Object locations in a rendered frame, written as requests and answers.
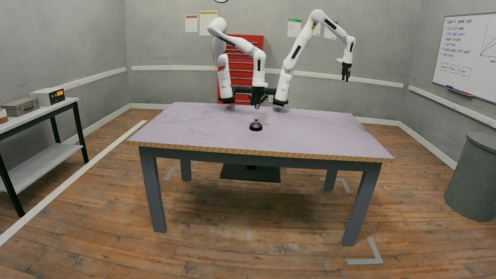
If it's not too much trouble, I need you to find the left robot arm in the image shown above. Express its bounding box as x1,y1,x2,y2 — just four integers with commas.
275,9,356,101

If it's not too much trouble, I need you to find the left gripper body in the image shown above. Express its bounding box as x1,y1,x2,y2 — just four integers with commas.
342,62,352,73

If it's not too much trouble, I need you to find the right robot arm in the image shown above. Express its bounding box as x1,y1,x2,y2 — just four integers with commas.
207,17,268,98

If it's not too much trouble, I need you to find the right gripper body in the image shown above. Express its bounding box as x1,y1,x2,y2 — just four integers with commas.
251,86,265,98

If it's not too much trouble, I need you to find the grey dome bell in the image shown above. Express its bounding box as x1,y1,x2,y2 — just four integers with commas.
249,119,262,131

